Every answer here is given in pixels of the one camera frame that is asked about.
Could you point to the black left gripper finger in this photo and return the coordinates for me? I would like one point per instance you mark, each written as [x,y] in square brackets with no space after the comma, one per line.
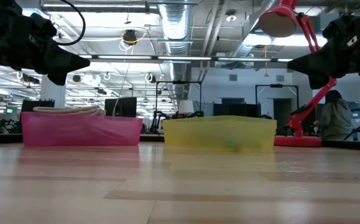
[74,62]

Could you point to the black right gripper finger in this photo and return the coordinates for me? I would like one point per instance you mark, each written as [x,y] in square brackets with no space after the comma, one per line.
[307,63]

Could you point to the black hanging ceiling device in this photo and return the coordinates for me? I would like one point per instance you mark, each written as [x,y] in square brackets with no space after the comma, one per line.
[130,36]

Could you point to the person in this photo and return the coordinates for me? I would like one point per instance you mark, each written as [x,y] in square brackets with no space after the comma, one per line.
[335,121]

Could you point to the black background monitor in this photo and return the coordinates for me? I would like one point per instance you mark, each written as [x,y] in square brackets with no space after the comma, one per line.
[122,107]

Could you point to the red translucent plastic tray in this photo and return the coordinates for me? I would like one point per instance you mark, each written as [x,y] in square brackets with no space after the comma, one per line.
[80,130]

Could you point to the red desk lamp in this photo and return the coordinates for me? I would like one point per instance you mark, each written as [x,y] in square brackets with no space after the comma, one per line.
[298,141]

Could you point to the yellow translucent plastic tray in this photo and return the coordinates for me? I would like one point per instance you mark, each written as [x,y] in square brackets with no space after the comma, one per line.
[217,133]

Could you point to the white lamp shade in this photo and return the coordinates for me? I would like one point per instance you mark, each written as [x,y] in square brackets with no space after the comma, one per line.
[186,106]

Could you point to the black background rig frame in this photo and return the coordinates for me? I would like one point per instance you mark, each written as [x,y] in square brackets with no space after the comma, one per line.
[276,85]
[179,82]

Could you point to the black aluminium table frame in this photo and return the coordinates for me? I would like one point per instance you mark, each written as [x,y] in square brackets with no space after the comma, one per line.
[347,144]

